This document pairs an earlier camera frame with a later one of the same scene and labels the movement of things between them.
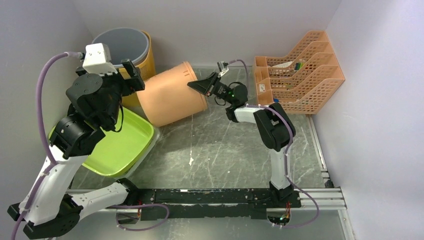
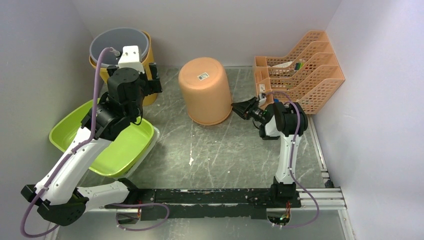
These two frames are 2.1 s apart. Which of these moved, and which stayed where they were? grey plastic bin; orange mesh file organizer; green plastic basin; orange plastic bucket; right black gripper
Moved: orange plastic bucket; right black gripper
Stayed: orange mesh file organizer; grey plastic bin; green plastic basin
